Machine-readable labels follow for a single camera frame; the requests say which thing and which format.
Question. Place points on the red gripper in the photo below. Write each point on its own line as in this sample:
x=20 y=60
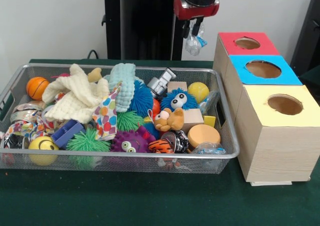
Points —
x=195 y=11

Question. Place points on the clear plastic packet blue label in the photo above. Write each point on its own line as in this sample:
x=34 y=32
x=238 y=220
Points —
x=194 y=45

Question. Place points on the wooden box with three holes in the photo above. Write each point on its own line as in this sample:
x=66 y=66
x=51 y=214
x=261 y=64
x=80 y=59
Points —
x=275 y=146

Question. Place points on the clear mesh bin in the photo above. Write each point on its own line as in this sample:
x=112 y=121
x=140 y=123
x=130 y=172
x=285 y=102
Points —
x=125 y=164

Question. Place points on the plain yellow ball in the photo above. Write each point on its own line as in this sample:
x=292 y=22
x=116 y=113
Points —
x=199 y=91

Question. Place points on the blue fuzzy toy with eyes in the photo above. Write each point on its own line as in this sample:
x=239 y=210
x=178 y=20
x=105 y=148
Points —
x=175 y=101

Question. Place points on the mint green knitted cloth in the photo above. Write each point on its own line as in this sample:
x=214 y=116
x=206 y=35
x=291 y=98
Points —
x=122 y=85

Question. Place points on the brown plush toy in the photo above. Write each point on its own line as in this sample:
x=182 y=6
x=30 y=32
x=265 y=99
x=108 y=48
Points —
x=172 y=121

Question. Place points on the black chair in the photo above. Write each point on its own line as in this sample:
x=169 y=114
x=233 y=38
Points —
x=310 y=35

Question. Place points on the polka dot cloth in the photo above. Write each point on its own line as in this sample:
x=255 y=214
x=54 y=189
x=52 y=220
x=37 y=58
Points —
x=105 y=118

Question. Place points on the purple spiky ball with eyes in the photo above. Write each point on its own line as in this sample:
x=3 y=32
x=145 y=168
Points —
x=127 y=142

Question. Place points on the cream knitted cloth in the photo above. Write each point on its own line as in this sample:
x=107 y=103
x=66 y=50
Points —
x=75 y=100

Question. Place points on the green spiky ball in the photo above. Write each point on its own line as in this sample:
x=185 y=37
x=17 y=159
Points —
x=88 y=142

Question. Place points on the yellow smiley ball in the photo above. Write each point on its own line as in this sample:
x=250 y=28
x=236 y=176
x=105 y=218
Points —
x=43 y=148

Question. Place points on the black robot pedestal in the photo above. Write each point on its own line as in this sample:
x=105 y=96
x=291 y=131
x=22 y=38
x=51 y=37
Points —
x=140 y=25

